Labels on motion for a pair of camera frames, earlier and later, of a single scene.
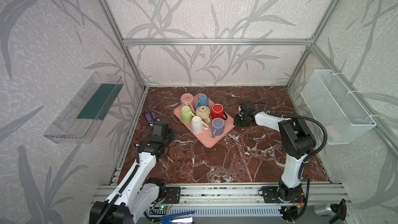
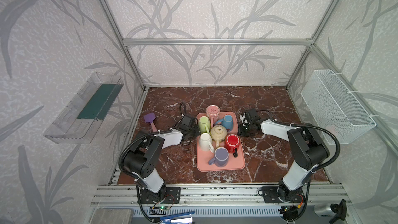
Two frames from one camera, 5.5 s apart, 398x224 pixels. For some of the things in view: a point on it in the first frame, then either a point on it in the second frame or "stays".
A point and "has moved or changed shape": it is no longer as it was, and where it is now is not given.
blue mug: x=203 y=100 → x=227 y=121
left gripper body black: x=152 y=118 → x=193 y=129
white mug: x=198 y=125 has moved or changed shape
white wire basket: x=332 y=103 stays
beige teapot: x=204 y=112 → x=218 y=134
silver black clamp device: x=336 y=211 stays
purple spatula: x=148 y=117 stays
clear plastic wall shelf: x=78 y=120 stays
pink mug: x=187 y=98 → x=213 y=112
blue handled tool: x=174 y=219 stays
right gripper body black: x=242 y=120 → x=245 y=123
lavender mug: x=217 y=127 → x=221 y=157
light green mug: x=187 y=115 → x=204 y=124
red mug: x=217 y=111 → x=232 y=143
